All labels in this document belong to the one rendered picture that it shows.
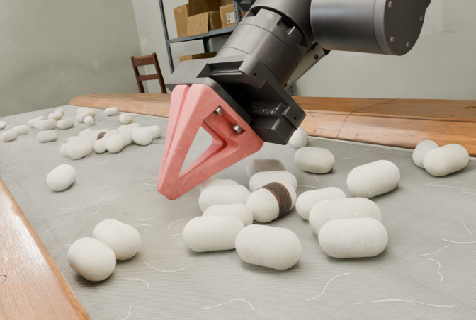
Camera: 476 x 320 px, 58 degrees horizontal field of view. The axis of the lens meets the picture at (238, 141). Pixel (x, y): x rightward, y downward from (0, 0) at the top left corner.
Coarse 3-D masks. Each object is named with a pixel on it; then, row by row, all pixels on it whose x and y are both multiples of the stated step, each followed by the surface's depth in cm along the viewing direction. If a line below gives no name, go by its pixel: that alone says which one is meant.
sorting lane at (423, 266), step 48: (0, 144) 77; (48, 144) 70; (192, 144) 54; (288, 144) 47; (336, 144) 44; (48, 192) 42; (96, 192) 39; (144, 192) 37; (192, 192) 36; (432, 192) 28; (48, 240) 30; (144, 240) 27; (432, 240) 22; (96, 288) 22; (144, 288) 22; (192, 288) 21; (240, 288) 20; (288, 288) 20; (336, 288) 19; (384, 288) 19; (432, 288) 18
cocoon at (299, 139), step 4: (300, 128) 45; (296, 132) 44; (300, 132) 44; (304, 132) 44; (292, 136) 44; (296, 136) 44; (300, 136) 44; (304, 136) 44; (292, 140) 44; (296, 140) 44; (300, 140) 44; (304, 140) 44; (292, 144) 44; (296, 144) 44; (300, 144) 44; (304, 144) 44
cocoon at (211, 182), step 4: (208, 180) 32; (212, 180) 32; (216, 180) 32; (220, 180) 32; (224, 180) 31; (228, 180) 31; (204, 184) 32; (208, 184) 32; (212, 184) 31; (216, 184) 31; (220, 184) 31; (224, 184) 31; (228, 184) 31; (232, 184) 31; (236, 184) 31; (200, 188) 32; (204, 188) 32; (200, 192) 32
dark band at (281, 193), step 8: (272, 184) 28; (280, 184) 28; (272, 192) 27; (280, 192) 27; (288, 192) 28; (280, 200) 27; (288, 200) 27; (280, 208) 27; (288, 208) 28; (280, 216) 28
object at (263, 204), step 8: (288, 184) 28; (256, 192) 27; (264, 192) 27; (248, 200) 27; (256, 200) 26; (264, 200) 26; (272, 200) 26; (256, 208) 26; (264, 208) 26; (272, 208) 26; (256, 216) 27; (264, 216) 26; (272, 216) 27
